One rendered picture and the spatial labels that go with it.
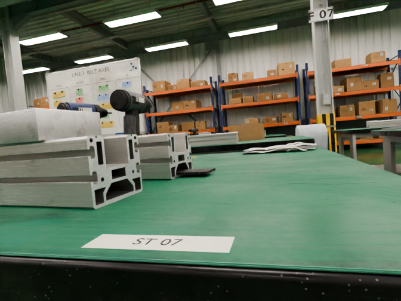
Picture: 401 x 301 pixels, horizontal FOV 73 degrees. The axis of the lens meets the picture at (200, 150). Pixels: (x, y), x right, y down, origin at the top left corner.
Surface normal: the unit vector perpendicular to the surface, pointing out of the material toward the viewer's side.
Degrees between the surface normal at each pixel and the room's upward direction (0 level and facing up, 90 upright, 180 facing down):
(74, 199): 90
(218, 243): 0
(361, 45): 90
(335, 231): 0
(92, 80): 90
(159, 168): 90
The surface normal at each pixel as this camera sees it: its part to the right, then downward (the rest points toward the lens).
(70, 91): -0.26, 0.07
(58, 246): -0.08, -1.00
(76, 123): 0.93, -0.06
